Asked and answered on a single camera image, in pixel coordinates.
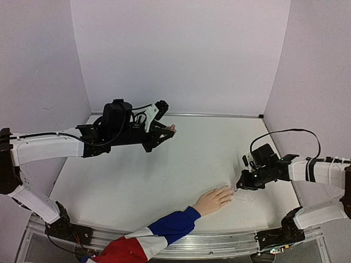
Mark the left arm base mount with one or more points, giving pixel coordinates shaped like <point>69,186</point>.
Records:
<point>64,229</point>

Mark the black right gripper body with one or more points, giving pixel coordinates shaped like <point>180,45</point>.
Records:
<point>247,178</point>

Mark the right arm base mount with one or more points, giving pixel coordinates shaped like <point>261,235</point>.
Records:
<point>287,234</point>

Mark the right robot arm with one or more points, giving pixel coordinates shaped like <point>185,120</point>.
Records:
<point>322,184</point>

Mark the mannequin hand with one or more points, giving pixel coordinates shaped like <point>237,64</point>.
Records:
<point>213,200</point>

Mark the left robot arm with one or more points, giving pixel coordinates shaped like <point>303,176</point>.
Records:
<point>23,155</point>

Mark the red nail polish bottle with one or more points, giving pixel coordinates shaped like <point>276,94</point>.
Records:
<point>172,128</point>

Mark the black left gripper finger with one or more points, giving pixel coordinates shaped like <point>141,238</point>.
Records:
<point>156,139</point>
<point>161,127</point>

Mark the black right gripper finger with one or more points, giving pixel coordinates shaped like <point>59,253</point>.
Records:
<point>247,188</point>
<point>244,178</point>

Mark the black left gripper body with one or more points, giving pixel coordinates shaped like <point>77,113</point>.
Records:
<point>126,139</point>

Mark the red white blue sleeve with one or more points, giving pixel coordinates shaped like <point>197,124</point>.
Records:
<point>144,244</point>

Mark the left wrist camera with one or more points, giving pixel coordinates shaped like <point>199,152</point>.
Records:
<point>149,113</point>

